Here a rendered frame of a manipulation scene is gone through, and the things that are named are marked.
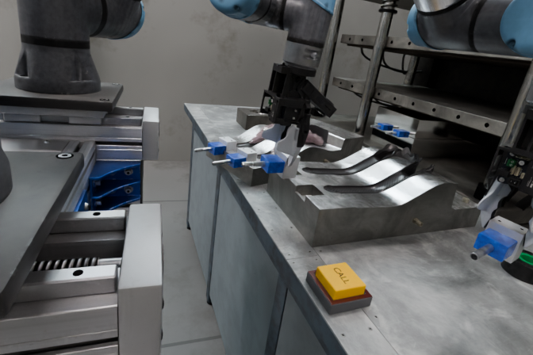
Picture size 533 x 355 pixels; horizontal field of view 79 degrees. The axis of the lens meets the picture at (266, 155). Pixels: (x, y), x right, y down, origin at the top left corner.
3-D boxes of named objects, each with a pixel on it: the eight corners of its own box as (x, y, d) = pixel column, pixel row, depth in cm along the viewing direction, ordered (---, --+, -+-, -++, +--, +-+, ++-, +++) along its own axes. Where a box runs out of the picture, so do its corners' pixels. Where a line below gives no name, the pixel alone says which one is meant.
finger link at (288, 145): (270, 166, 70) (274, 124, 68) (293, 166, 72) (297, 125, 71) (277, 169, 67) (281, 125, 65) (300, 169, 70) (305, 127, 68)
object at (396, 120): (408, 158, 144) (419, 120, 139) (370, 139, 168) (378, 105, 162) (483, 157, 164) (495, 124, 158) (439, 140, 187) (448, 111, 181)
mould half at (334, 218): (311, 247, 67) (324, 188, 62) (266, 191, 89) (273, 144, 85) (475, 226, 86) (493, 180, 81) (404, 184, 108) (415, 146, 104)
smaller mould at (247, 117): (245, 130, 146) (247, 115, 144) (235, 121, 159) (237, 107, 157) (285, 131, 154) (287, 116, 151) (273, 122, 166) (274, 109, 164)
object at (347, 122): (489, 228, 103) (496, 211, 101) (303, 120, 215) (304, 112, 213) (622, 210, 135) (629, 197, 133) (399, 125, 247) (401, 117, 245)
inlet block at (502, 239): (485, 282, 47) (499, 251, 45) (450, 261, 50) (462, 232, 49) (519, 257, 54) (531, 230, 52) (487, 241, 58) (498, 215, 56)
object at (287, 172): (243, 181, 69) (247, 158, 67) (235, 169, 73) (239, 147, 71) (295, 178, 75) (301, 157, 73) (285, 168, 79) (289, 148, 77)
